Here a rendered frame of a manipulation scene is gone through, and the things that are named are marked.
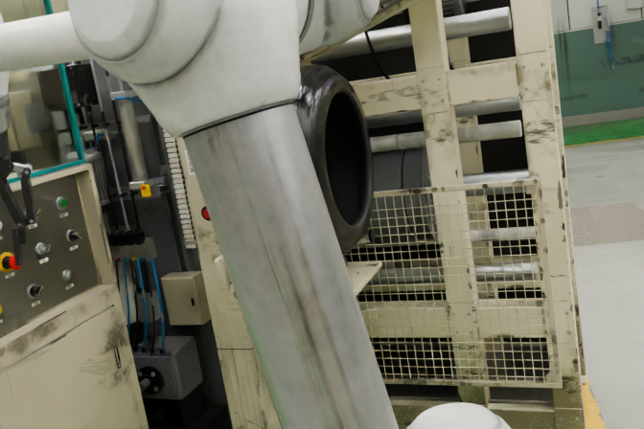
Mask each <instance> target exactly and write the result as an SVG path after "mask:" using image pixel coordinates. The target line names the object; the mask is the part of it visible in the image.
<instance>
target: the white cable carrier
mask: <svg viewBox="0 0 644 429"><path fill-rule="evenodd" d="M163 132H166V133H164V137H169V138H166V139H165V142H166V147H169V148H168V149H167V152H168V153H169V152H172V153H169V154H168V157H169V158H171V159H170V160H169V162H170V163H174V164H170V167H171V172H172V173H173V175H172V178H177V179H173V183H174V184H175V185H174V188H175V189H176V190H175V193H179V194H177V195H176V198H182V199H178V200H177V204H179V205H178V209H181V210H179V213H180V214H181V215H180V218H185V219H182V220H181V224H183V225H182V229H184V230H183V234H186V235H184V238H186V239H185V241H192V240H196V237H195V232H194V226H193V222H192V217H191V212H190V207H189V202H188V197H187V193H186V187H185V181H184V176H183V172H182V168H181V163H180V158H179V153H178V148H177V143H176V138H174V137H172V135H170V134H169V133H168V132H167V131H166V130H165V129H164V128H163ZM169 142H170V143H169ZM175 157H176V158H175ZM177 162H178V163H177ZM174 168H175V169H174ZM176 183H178V184H176ZM182 203H183V204H182ZM185 223H186V224H185Z"/></svg>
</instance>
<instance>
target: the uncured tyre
mask: <svg viewBox="0 0 644 429"><path fill-rule="evenodd" d="M300 74H301V82H300V88H299V93H298V97H297V100H295V101H293V104H294V108H295V111H296V114H297V117H298V120H299V123H300V125H301V128H302V131H303V134H304V137H305V140H306V144H307V147H308V150H309V153H310V158H311V160H312V163H313V166H314V169H315V172H316V175H317V179H318V182H319V185H320V188H321V191H322V193H323V196H324V199H325V202H326V205H327V208H328V211H329V215H330V218H331V221H332V224H333V228H334V231H335V234H336V237H337V240H338V243H339V246H340V250H341V253H342V255H345V254H347V253H349V252H350V251H351V250H352V249H353V248H354V247H355V245H356V244H357V243H358V242H359V241H360V240H361V238H362V237H363V235H364V234H365V232H366V230H367V227H368V224H369V221H370V217H371V212H372V207H373V198H374V163H373V153H372V146H371V140H370V134H369V129H368V125H367V122H366V118H365V115H364V112H363V109H362V106H361V103H360V101H359V98H358V96H357V93H356V91H355V89H354V88H353V86H352V85H351V83H350V82H349V81H347V80H346V79H345V78H343V77H342V76H341V75H340V74H338V73H337V72H336V71H335V70H334V69H333V68H331V67H329V66H326V65H318V64H310V65H304V66H300Z"/></svg>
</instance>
